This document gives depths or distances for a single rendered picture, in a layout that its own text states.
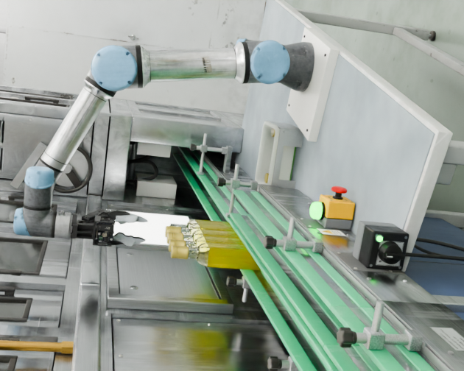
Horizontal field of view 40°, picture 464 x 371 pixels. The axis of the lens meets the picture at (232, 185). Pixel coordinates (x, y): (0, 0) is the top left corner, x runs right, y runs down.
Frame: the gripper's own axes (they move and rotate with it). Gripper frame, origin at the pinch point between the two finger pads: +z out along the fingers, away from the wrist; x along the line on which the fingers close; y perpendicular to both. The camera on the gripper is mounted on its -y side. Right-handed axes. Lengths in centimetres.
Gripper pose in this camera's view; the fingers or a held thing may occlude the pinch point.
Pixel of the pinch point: (142, 229)
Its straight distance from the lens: 189.1
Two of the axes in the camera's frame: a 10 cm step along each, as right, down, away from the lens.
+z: 9.7, 1.0, 2.2
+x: 1.4, -9.7, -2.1
